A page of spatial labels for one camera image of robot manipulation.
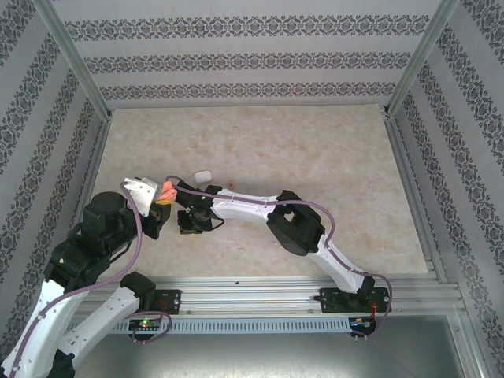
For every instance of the pink earbuds charging case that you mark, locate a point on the pink earbuds charging case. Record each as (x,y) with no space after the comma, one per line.
(167,186)

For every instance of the white earbuds charging case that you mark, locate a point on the white earbuds charging case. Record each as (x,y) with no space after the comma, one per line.
(202,176)

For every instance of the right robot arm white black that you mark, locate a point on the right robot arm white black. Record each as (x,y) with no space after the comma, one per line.
(244,206)

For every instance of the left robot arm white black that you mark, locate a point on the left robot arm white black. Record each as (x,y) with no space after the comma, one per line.
(43,315)

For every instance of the small controller board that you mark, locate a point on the small controller board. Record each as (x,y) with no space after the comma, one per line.
(360,322)
(145,323)

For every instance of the grey metal sheet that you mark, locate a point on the grey metal sheet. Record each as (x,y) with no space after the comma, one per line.
(252,354)

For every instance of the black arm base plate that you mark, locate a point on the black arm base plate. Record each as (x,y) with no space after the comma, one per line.
(173,295)
(328,301)

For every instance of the aluminium side rail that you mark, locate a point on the aluminium side rail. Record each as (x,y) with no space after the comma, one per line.
(405,165)
(98,149)

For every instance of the aluminium mounting rail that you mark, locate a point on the aluminium mounting rail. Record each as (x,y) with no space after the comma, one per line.
(252,295)

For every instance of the aluminium frame post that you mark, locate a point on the aluminium frame post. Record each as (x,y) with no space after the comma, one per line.
(76,59)
(419,59)

